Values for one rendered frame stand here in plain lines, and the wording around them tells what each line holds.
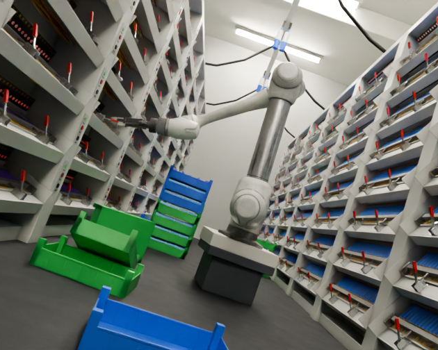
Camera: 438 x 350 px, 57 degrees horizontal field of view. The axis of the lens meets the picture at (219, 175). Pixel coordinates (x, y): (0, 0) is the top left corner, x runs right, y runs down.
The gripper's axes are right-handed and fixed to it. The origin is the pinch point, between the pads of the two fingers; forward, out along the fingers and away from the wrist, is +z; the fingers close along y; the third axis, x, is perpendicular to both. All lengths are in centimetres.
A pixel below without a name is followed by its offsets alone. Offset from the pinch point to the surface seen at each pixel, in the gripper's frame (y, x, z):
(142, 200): 156, -34, 8
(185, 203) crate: 68, -35, -36
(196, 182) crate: 68, -20, -41
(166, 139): 156, 23, -5
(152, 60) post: 15.9, 40.5, -9.9
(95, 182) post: 15.9, -31.7, 10.8
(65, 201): -28, -43, 9
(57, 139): -56, -22, 6
